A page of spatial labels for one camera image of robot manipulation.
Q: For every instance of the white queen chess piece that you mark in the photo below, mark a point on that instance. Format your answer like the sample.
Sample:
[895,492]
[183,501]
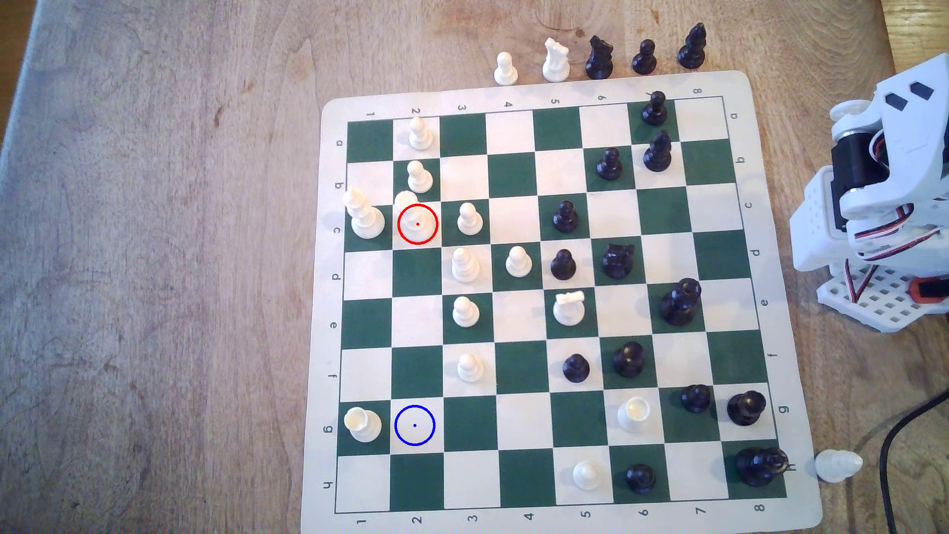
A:
[412,216]

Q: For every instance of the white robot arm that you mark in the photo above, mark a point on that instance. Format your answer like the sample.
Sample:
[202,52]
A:
[815,222]

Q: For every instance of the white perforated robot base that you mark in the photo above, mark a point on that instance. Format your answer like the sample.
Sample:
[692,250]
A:
[878,300]

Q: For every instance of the white bishop chess piece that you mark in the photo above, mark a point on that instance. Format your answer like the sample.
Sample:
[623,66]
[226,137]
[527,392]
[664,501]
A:
[465,267]
[838,466]

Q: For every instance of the white pawn chess piece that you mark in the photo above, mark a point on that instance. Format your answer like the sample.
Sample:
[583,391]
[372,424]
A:
[419,179]
[469,221]
[518,263]
[420,136]
[465,314]
[470,369]
[506,70]
[586,475]

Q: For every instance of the black pawn chess piece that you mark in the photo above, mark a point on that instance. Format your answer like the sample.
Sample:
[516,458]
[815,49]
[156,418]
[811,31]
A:
[576,369]
[609,167]
[644,61]
[640,479]
[655,111]
[696,399]
[566,219]
[563,266]

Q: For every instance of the white knight chess piece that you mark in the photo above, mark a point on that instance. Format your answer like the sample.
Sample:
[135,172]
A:
[555,65]
[569,309]

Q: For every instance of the black knight chess piece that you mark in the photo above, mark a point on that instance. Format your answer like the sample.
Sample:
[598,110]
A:
[617,262]
[599,63]

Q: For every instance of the green and white chess mat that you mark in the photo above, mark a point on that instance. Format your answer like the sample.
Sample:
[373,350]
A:
[519,412]

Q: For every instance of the black rook chess piece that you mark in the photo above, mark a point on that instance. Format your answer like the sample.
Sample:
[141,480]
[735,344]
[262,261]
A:
[746,409]
[629,360]

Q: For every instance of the white rook chess piece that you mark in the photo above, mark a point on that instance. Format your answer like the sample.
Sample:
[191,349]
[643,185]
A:
[363,425]
[634,415]

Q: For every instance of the black queen chess piece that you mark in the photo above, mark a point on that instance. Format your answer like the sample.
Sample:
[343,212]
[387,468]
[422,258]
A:
[680,304]

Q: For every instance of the black bishop chess piece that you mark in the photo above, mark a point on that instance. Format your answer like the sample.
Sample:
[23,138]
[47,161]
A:
[692,52]
[658,154]

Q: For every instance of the black king chess piece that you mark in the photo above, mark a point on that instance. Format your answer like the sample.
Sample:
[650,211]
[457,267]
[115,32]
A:
[760,466]

